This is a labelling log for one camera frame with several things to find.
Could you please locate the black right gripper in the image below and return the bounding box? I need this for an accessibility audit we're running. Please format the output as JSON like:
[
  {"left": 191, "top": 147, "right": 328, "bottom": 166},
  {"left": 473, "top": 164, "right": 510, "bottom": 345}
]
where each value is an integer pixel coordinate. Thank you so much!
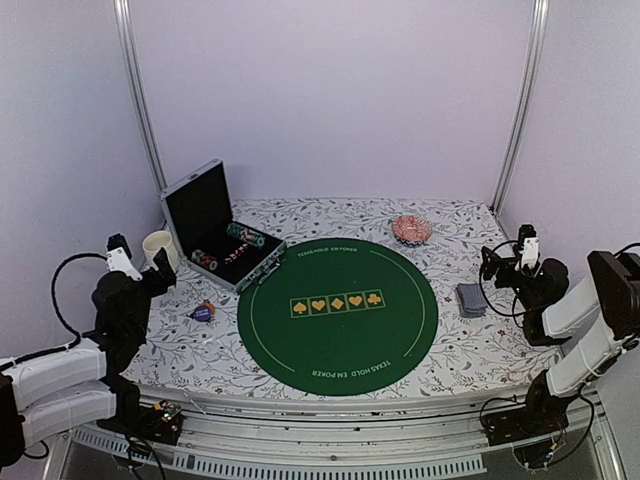
[{"left": 483, "top": 247, "right": 542, "bottom": 312}]

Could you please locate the purple small blind button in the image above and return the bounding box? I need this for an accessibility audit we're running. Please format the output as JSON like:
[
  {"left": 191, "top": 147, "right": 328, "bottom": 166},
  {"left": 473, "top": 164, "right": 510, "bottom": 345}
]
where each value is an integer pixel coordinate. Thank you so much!
[{"left": 191, "top": 305, "right": 215, "bottom": 323}]

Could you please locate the short poker chip stack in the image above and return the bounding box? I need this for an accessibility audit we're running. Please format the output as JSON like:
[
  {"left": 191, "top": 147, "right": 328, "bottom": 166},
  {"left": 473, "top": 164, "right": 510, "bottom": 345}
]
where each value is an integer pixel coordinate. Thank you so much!
[{"left": 191, "top": 249, "right": 218, "bottom": 272}]

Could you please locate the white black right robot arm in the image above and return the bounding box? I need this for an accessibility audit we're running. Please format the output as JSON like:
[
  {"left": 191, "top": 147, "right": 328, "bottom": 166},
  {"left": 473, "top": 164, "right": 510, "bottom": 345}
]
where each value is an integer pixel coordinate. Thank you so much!
[{"left": 480, "top": 241, "right": 639, "bottom": 445}]

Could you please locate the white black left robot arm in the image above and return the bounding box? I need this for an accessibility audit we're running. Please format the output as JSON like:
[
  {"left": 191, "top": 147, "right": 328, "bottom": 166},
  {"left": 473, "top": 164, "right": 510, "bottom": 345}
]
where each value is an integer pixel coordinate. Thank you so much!
[{"left": 1, "top": 242, "right": 183, "bottom": 466}]

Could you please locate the cream ceramic mug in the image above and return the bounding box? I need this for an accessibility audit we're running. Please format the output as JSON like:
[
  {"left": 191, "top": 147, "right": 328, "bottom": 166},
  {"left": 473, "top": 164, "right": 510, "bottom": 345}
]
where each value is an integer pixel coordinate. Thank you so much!
[{"left": 142, "top": 230, "right": 180, "bottom": 272}]

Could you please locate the grey playing card deck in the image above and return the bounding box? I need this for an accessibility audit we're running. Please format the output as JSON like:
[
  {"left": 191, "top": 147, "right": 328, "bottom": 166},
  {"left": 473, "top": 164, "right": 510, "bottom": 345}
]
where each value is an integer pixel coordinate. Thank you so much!
[{"left": 456, "top": 283, "right": 488, "bottom": 318}]

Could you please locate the aluminium poker chip case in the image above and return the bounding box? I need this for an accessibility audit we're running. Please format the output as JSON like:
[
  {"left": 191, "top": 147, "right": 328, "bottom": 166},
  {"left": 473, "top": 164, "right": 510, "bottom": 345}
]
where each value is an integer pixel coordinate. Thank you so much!
[{"left": 160, "top": 159, "right": 286, "bottom": 294}]

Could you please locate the red black chip row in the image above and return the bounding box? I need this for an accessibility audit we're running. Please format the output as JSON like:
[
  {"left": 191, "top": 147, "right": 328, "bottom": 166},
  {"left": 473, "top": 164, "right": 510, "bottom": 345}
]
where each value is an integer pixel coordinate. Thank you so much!
[{"left": 224, "top": 243, "right": 250, "bottom": 265}]

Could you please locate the green poker chip row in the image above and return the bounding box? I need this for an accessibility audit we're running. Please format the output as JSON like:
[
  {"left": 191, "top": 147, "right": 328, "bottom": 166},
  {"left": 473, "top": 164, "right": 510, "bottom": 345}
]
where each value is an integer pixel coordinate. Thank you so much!
[{"left": 226, "top": 222, "right": 266, "bottom": 248}]

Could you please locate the red patterned small bowl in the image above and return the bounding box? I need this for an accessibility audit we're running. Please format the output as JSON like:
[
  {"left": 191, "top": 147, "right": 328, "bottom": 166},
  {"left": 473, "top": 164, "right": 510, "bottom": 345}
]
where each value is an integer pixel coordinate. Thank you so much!
[{"left": 392, "top": 215, "right": 432, "bottom": 247}]

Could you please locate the round green poker mat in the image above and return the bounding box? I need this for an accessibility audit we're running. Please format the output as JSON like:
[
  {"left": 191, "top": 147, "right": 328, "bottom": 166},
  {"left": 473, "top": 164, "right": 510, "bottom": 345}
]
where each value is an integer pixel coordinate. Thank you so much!
[{"left": 237, "top": 238, "right": 438, "bottom": 396}]

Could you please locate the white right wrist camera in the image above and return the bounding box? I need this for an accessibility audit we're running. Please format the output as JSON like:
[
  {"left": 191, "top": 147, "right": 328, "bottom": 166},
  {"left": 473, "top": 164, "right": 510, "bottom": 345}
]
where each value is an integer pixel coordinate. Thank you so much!
[{"left": 516, "top": 224, "right": 540, "bottom": 274}]

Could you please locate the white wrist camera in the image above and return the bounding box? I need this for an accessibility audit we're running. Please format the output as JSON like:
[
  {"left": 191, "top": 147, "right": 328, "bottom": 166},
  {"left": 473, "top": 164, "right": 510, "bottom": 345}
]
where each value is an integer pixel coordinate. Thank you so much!
[
  {"left": 106, "top": 233, "right": 142, "bottom": 281},
  {"left": 516, "top": 224, "right": 540, "bottom": 274}
]

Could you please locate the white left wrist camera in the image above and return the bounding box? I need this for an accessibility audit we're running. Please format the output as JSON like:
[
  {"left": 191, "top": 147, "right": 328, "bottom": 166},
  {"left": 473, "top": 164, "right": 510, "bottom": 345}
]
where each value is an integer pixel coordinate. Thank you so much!
[{"left": 106, "top": 233, "right": 142, "bottom": 281}]

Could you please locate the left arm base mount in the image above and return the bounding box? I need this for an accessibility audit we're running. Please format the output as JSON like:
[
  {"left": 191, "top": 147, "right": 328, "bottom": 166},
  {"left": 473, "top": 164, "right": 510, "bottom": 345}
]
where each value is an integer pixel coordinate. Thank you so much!
[{"left": 96, "top": 400, "right": 184, "bottom": 446}]

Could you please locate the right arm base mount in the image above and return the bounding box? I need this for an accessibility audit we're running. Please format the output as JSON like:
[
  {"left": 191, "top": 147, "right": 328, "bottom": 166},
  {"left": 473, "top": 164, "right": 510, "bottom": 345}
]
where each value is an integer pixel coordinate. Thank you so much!
[{"left": 479, "top": 397, "right": 569, "bottom": 470}]

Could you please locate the aluminium front rail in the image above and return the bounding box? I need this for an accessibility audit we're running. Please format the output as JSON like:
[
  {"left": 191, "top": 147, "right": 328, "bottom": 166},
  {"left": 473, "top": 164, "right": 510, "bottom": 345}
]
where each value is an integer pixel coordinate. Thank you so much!
[{"left": 42, "top": 384, "right": 626, "bottom": 480}]

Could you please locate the right aluminium frame post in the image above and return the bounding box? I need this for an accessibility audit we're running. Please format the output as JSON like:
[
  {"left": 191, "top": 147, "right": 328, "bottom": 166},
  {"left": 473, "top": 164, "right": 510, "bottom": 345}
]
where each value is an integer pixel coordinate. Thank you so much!
[{"left": 491, "top": 0, "right": 550, "bottom": 217}]

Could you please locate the aluminium frame post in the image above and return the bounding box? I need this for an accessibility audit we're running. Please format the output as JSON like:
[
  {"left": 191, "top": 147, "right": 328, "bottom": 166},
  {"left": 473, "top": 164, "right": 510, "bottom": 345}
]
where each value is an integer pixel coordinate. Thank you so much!
[
  {"left": 113, "top": 0, "right": 167, "bottom": 192},
  {"left": 491, "top": 0, "right": 550, "bottom": 217}
]

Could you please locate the left aluminium frame post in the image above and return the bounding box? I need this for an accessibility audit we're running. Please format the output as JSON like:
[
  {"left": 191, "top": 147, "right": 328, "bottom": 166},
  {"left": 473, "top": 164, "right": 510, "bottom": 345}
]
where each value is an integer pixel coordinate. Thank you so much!
[{"left": 113, "top": 0, "right": 167, "bottom": 192}]

